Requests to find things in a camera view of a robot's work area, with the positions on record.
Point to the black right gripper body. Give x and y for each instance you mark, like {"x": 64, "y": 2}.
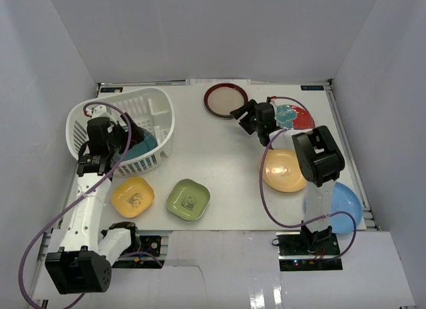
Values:
{"x": 258, "y": 128}

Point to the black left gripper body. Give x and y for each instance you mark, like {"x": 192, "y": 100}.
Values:
{"x": 120, "y": 132}

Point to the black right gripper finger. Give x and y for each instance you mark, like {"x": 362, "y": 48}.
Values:
{"x": 250, "y": 105}
{"x": 238, "y": 113}

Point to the teal scalloped plate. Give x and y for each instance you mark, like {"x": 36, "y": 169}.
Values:
{"x": 149, "y": 143}

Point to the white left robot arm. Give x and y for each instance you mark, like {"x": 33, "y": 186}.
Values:
{"x": 86, "y": 254}

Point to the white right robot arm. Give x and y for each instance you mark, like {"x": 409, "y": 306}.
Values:
{"x": 312, "y": 152}

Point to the white plastic dish bin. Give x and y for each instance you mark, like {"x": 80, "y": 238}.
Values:
{"x": 150, "y": 108}

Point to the dark red rimmed plate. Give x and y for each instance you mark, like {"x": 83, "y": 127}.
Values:
{"x": 222, "y": 98}

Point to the red and teal floral plate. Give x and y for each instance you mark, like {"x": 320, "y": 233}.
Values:
{"x": 293, "y": 117}

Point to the pale orange round plate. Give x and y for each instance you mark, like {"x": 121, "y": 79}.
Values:
{"x": 281, "y": 171}

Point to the yellow square panda dish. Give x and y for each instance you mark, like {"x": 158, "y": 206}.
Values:
{"x": 132, "y": 197}

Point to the green square panda dish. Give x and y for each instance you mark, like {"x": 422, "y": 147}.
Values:
{"x": 188, "y": 200}

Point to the light blue plate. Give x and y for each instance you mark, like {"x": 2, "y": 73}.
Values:
{"x": 332, "y": 197}

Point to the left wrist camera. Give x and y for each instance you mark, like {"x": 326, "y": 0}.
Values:
{"x": 96, "y": 112}

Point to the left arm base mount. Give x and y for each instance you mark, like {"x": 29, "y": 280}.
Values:
{"x": 155, "y": 245}

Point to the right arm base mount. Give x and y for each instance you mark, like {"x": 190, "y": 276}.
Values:
{"x": 294, "y": 256}

